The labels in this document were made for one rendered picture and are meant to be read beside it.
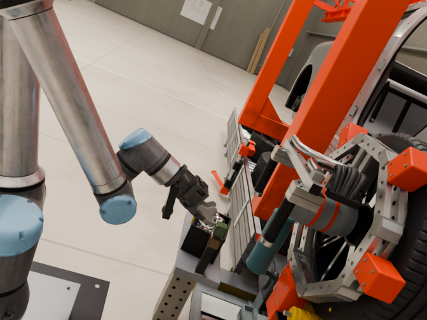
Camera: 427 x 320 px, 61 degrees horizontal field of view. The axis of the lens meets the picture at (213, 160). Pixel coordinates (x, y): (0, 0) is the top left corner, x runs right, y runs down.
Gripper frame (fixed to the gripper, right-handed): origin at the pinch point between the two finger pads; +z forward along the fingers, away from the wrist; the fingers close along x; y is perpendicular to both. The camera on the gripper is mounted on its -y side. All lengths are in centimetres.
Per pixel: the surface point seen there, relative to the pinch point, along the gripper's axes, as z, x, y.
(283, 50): 25, 244, 80
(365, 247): 22.7, -21.7, 32.7
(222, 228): 7.0, 5.0, -0.3
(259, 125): 66, 244, 19
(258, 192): 12.5, 20.6, 14.2
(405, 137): 20, 4, 63
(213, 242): 8.9, 5.0, -5.9
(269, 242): 9.8, -13.3, 12.9
